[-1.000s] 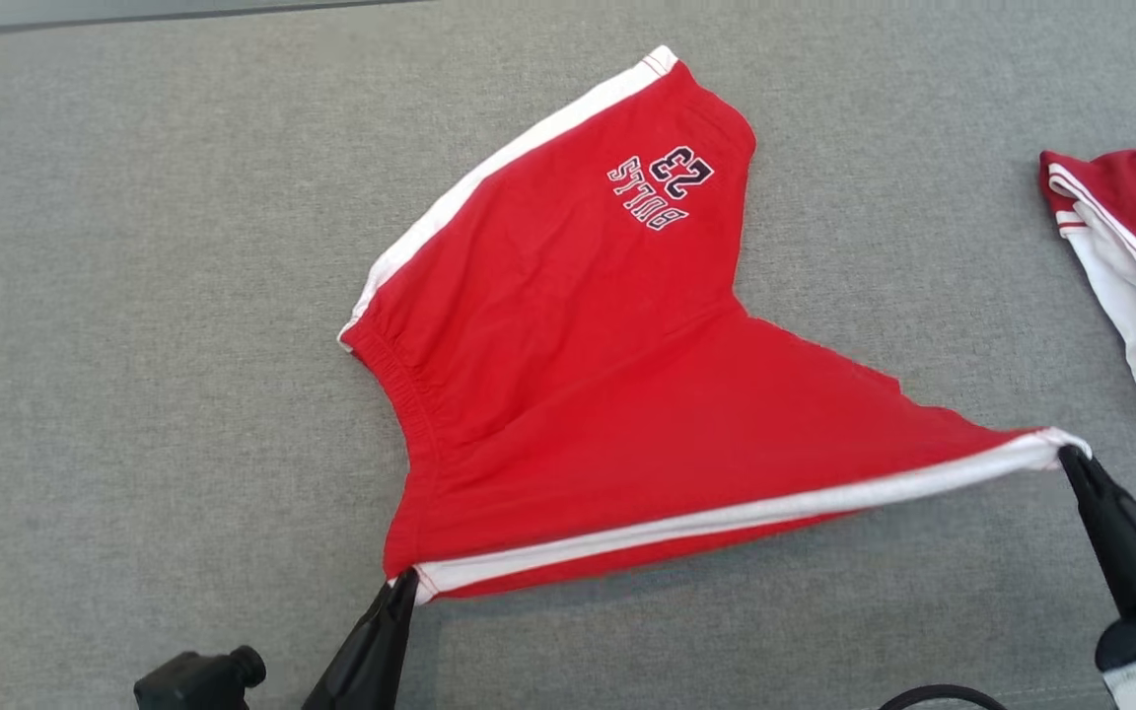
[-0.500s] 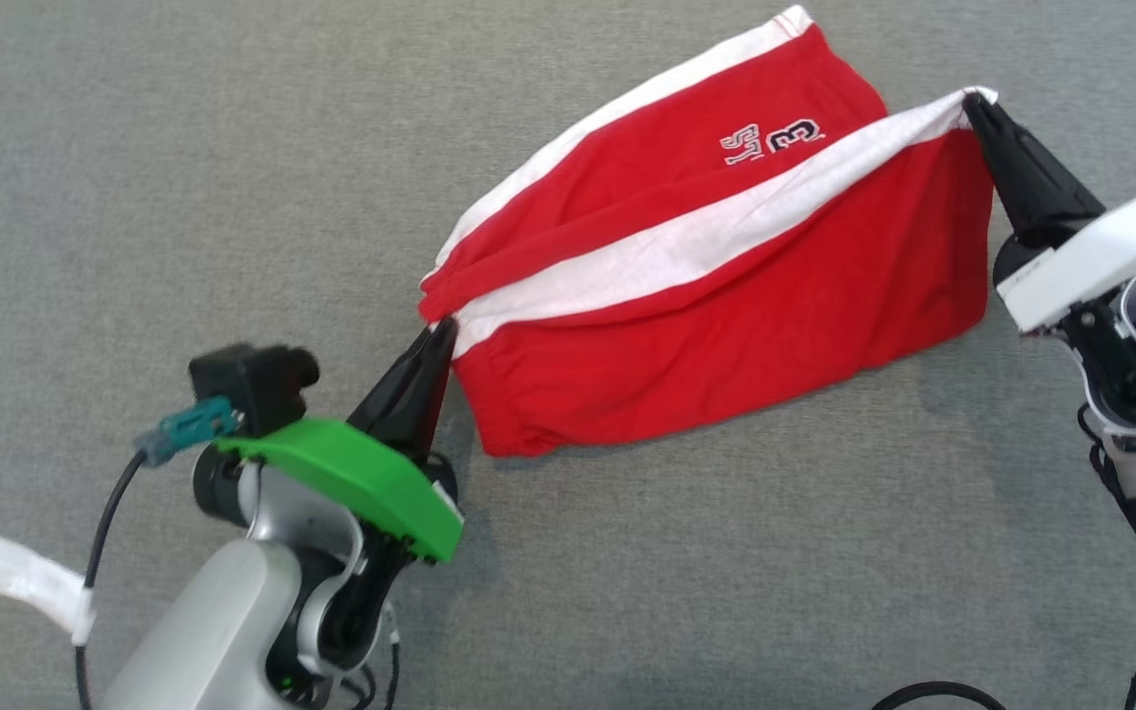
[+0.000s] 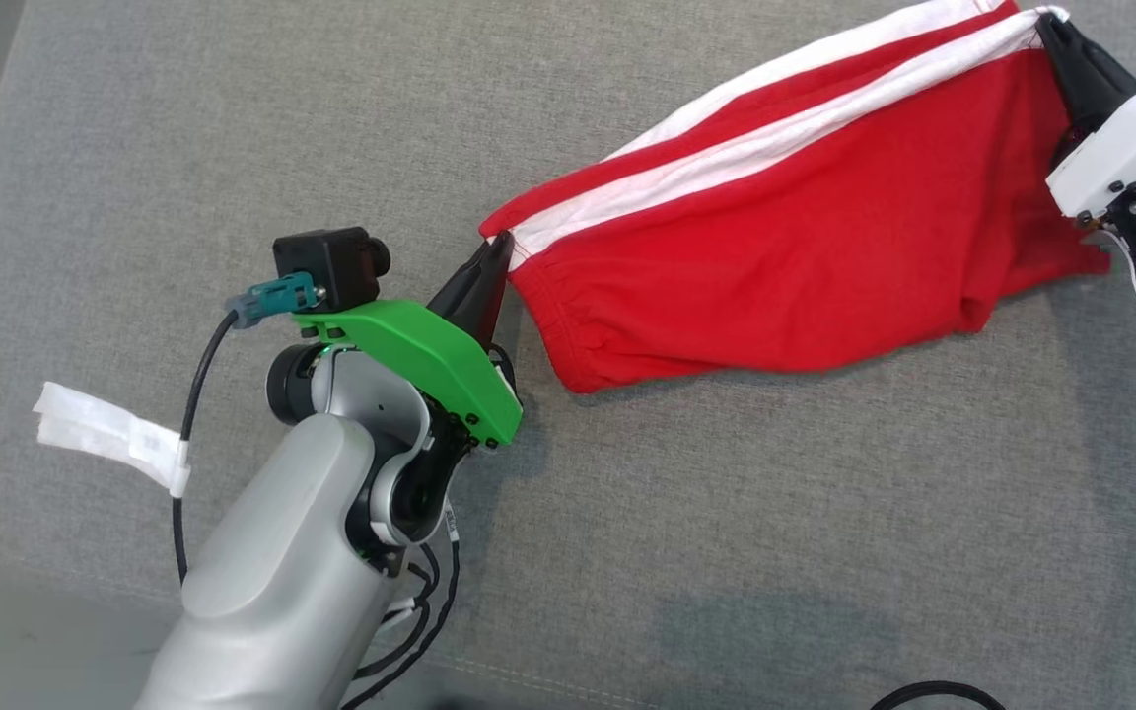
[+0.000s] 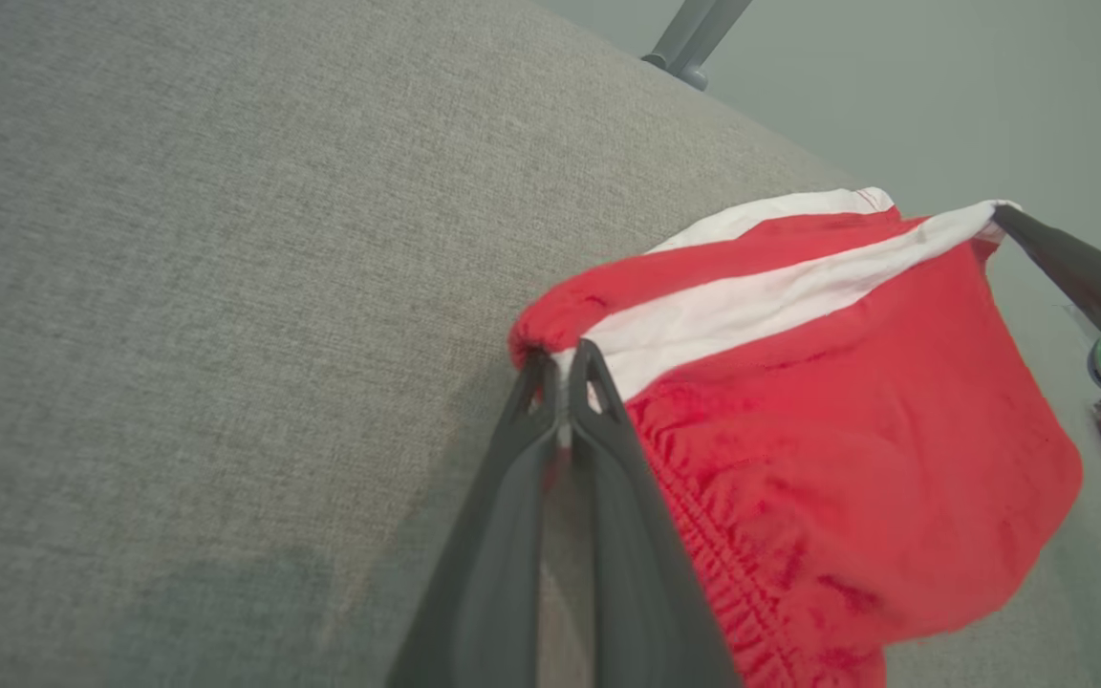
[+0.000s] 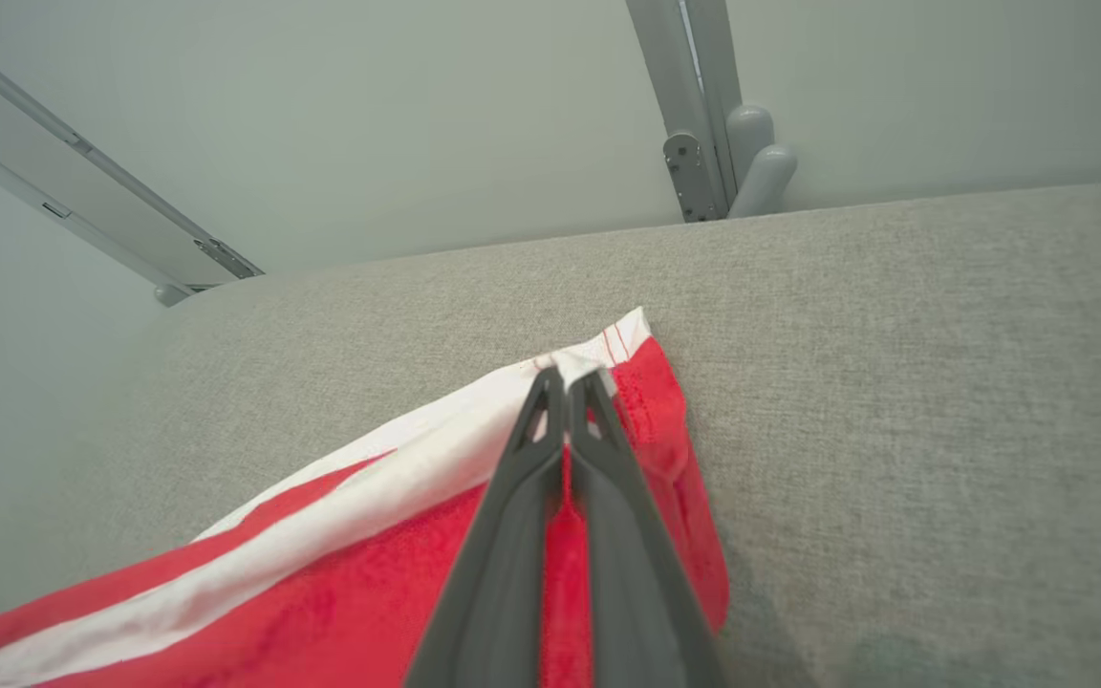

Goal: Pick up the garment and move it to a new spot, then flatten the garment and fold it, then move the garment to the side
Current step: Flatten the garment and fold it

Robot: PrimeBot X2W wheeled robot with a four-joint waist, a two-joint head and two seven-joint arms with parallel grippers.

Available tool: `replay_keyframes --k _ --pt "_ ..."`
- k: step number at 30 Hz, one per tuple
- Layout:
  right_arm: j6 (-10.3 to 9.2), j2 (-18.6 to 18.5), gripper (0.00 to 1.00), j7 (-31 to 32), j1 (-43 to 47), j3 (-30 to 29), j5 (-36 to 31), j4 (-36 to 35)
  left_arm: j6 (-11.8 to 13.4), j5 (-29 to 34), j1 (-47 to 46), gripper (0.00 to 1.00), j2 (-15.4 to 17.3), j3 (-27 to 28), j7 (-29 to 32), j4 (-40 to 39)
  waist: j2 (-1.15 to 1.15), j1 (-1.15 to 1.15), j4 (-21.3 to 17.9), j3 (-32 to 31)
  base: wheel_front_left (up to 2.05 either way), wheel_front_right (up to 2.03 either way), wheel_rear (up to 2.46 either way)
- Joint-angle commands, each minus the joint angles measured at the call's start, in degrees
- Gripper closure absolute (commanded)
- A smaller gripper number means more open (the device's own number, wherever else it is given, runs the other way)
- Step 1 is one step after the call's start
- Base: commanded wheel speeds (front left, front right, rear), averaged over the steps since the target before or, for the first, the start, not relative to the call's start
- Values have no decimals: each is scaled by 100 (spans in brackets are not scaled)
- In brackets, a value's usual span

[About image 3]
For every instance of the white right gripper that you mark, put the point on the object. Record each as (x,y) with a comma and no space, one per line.
(1130,138)

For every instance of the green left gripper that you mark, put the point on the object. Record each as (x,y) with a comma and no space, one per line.
(420,345)

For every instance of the red shorts with white stripes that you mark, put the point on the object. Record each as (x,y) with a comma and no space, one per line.
(775,256)

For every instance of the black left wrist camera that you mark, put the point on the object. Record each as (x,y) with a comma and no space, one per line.
(331,266)

